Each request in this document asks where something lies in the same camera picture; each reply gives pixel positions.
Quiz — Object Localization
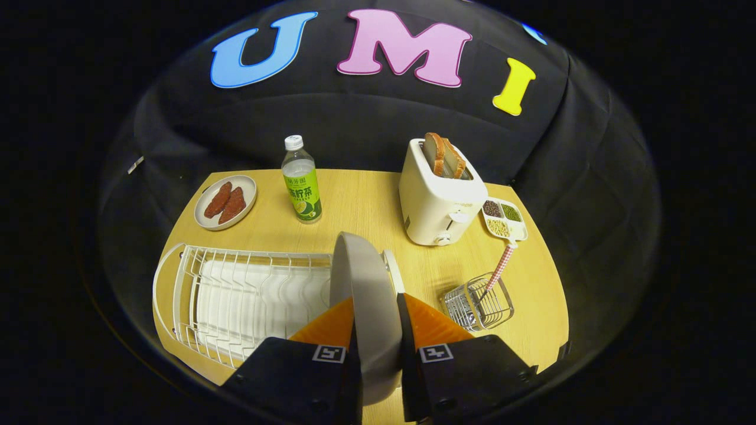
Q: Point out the black backdrop cloth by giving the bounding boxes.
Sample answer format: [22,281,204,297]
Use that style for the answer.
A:
[97,0,662,384]

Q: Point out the silver wire basket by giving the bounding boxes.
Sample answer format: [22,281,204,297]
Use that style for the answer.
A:
[442,272,515,332]

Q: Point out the white divided bean dish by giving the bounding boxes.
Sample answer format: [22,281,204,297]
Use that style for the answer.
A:
[480,197,529,244]

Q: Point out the beige plate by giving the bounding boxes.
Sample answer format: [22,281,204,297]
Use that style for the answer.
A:
[330,232,403,407]

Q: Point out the white wire dish rack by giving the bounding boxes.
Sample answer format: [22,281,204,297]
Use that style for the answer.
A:
[152,243,405,370]

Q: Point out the checked handle spoon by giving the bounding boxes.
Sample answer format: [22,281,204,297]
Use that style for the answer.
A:
[480,239,518,303]

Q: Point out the red-brown meat slice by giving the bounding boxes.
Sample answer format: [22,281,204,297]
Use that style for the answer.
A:
[204,181,233,219]
[219,187,247,224]

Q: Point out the white toaster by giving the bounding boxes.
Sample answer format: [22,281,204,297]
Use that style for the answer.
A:
[399,138,490,247]

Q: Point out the white drip tray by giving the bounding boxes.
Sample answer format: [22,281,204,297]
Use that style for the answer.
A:
[195,260,331,361]

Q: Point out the green label drink bottle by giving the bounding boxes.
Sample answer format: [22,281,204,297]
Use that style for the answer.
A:
[281,135,323,224]

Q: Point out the small beige saucer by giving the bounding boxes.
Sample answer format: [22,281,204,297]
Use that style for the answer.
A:
[194,175,258,231]

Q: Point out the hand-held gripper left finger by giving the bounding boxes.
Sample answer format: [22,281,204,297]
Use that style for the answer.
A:
[221,297,364,425]

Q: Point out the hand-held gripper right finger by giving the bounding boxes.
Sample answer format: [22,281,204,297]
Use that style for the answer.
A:
[397,293,539,423]

